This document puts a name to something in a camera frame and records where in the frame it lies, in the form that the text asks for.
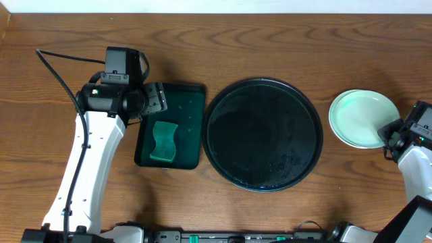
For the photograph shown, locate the green wavy sponge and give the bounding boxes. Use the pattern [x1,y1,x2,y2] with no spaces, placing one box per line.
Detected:
[150,121,178,163]

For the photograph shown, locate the pale green plate top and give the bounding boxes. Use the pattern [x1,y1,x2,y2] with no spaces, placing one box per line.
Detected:
[331,89,401,149]

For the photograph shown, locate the pale green plate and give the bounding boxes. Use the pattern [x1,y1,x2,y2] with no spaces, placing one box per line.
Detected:
[328,88,385,149]
[331,89,401,149]

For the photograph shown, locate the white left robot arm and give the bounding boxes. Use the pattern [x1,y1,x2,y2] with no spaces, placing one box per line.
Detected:
[22,47,167,242]

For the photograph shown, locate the pale green plate bottom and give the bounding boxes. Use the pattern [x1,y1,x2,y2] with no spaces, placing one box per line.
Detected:
[328,88,385,149]

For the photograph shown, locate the black rectangular tray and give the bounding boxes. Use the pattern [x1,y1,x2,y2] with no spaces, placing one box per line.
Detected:
[134,83,206,169]

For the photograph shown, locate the black round tray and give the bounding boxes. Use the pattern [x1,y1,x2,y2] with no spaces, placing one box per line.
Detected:
[202,78,323,192]

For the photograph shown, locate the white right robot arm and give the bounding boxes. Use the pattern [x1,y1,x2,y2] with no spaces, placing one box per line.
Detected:
[336,101,431,243]

